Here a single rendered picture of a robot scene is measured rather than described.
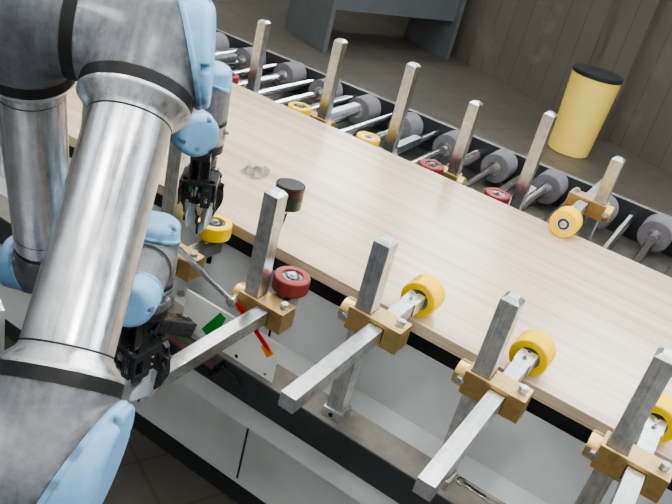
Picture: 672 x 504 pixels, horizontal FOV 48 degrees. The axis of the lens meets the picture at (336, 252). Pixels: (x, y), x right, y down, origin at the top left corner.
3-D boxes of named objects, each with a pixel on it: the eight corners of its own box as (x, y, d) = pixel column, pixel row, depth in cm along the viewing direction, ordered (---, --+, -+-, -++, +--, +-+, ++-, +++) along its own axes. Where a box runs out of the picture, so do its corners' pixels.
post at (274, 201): (238, 386, 167) (278, 195, 144) (226, 379, 169) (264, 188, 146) (248, 380, 170) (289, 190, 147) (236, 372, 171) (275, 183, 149)
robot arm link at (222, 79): (180, 57, 136) (223, 56, 140) (175, 114, 141) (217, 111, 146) (198, 73, 131) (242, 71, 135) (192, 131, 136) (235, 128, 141)
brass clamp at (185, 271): (185, 284, 164) (188, 264, 162) (141, 257, 169) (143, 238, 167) (204, 274, 169) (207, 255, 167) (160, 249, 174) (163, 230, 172)
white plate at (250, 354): (270, 383, 160) (279, 346, 155) (180, 326, 170) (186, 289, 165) (272, 382, 161) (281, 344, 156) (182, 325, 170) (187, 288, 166)
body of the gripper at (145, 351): (99, 365, 122) (104, 304, 117) (138, 343, 129) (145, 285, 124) (132, 388, 120) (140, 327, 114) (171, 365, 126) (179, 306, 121)
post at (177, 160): (157, 327, 176) (183, 138, 153) (146, 320, 177) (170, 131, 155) (168, 322, 179) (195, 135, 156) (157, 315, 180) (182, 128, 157)
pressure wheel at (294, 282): (286, 332, 161) (297, 288, 155) (257, 315, 164) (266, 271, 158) (307, 318, 167) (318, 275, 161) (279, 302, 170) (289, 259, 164)
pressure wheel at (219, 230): (227, 272, 176) (235, 229, 170) (193, 270, 173) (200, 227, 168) (223, 254, 182) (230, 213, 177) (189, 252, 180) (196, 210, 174)
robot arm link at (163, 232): (122, 228, 108) (137, 202, 115) (116, 291, 113) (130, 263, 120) (177, 239, 108) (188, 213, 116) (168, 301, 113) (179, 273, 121)
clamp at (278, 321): (278, 335, 155) (282, 315, 153) (228, 305, 160) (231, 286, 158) (293, 325, 159) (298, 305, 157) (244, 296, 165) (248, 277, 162)
